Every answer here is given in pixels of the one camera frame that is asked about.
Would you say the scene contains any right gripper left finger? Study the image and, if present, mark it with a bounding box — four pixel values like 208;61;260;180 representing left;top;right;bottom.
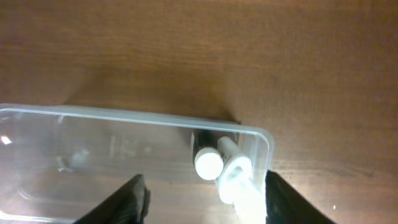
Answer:
73;174;151;224

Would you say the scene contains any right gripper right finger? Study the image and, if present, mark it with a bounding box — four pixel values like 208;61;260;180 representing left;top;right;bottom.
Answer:
264;170;335;224

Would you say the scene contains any white spray bottle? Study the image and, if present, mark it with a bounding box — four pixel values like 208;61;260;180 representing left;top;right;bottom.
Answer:
217;136;267;224

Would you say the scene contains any dark bottle white cap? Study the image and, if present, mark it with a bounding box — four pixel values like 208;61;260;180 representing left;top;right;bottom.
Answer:
190;129;224;180

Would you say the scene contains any clear plastic container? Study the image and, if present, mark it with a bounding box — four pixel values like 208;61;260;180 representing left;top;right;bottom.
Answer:
1;103;274;223

